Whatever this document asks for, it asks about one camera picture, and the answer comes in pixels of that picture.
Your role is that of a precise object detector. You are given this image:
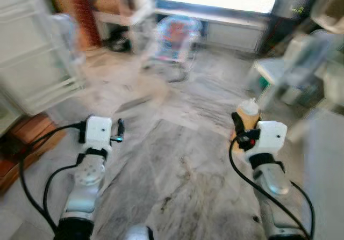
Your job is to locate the orange bottle with white cap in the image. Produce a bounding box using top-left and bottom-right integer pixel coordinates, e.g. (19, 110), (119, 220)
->
(235, 99), (262, 142)

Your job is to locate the white plastic chair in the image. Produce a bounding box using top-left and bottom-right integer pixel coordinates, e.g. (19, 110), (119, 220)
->
(247, 29), (344, 111)

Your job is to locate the silver robot leg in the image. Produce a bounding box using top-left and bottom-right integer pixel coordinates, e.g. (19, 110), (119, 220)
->
(124, 224), (156, 240)

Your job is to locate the colourful baby walker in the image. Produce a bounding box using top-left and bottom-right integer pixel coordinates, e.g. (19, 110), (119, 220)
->
(142, 14), (206, 83)

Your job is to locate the dark red brick pillar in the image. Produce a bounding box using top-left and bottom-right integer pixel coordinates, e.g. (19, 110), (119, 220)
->
(67, 0), (103, 50)

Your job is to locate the beige cushion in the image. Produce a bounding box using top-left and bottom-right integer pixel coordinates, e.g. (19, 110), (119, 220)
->
(311, 0), (344, 34)

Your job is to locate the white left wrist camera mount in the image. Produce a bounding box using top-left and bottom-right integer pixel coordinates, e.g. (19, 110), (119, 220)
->
(84, 116), (114, 154)

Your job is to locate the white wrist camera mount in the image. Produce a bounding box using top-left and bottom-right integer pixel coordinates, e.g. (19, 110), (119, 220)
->
(245, 120), (289, 163)
(84, 116), (114, 154)

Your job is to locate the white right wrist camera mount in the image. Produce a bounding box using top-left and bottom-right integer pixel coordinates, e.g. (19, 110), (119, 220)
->
(245, 120), (289, 163)

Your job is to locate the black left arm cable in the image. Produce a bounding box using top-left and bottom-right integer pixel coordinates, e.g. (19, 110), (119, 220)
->
(18, 122), (88, 236)

